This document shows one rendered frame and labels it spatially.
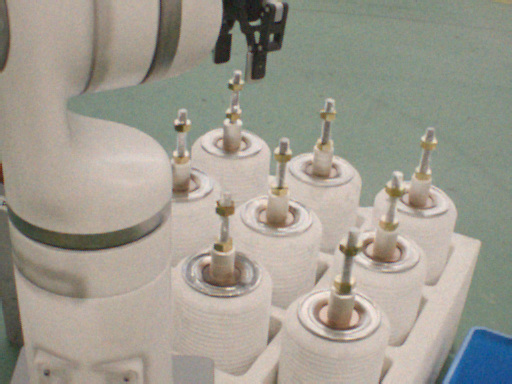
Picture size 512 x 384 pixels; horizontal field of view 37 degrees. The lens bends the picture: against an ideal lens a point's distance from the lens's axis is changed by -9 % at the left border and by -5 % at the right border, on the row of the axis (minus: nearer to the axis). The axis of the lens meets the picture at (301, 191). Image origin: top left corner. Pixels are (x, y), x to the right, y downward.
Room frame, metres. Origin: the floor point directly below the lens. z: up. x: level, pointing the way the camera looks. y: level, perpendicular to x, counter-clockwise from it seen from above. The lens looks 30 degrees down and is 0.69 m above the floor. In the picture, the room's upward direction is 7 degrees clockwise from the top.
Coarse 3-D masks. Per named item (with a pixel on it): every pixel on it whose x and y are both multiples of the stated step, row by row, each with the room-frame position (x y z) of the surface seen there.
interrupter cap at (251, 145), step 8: (208, 136) 0.87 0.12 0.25; (216, 136) 0.87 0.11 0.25; (248, 136) 0.88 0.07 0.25; (256, 136) 0.88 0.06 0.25; (208, 144) 0.85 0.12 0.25; (216, 144) 0.85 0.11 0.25; (240, 144) 0.86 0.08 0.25; (248, 144) 0.86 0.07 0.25; (256, 144) 0.86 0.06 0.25; (208, 152) 0.83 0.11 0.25; (216, 152) 0.83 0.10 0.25; (224, 152) 0.83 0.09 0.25; (232, 152) 0.83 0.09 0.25; (240, 152) 0.84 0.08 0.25; (248, 152) 0.84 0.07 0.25; (256, 152) 0.84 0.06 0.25
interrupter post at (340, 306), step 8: (336, 296) 0.55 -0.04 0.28; (344, 296) 0.55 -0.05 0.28; (352, 296) 0.55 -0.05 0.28; (328, 304) 0.56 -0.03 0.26; (336, 304) 0.55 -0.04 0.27; (344, 304) 0.55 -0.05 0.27; (352, 304) 0.55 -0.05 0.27; (328, 312) 0.55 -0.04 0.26; (336, 312) 0.55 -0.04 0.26; (344, 312) 0.55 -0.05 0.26; (352, 312) 0.55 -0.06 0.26; (336, 320) 0.55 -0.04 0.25; (344, 320) 0.55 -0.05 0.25
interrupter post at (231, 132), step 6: (228, 120) 0.86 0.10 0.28; (228, 126) 0.85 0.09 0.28; (234, 126) 0.85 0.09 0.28; (240, 126) 0.86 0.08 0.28; (228, 132) 0.85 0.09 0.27; (234, 132) 0.85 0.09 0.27; (240, 132) 0.86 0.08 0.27; (228, 138) 0.85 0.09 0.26; (234, 138) 0.85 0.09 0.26; (240, 138) 0.86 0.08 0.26; (222, 144) 0.86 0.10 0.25; (228, 144) 0.85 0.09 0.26; (234, 144) 0.85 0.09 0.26
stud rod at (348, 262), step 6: (348, 228) 0.56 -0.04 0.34; (354, 228) 0.56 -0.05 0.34; (348, 234) 0.56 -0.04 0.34; (354, 234) 0.55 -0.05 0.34; (348, 240) 0.55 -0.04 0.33; (354, 240) 0.55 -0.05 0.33; (348, 258) 0.55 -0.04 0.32; (354, 258) 0.56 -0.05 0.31; (342, 264) 0.56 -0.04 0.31; (348, 264) 0.55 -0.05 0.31; (342, 270) 0.55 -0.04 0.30; (348, 270) 0.55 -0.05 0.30; (342, 276) 0.55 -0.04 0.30; (348, 276) 0.55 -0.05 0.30; (348, 282) 0.55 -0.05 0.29
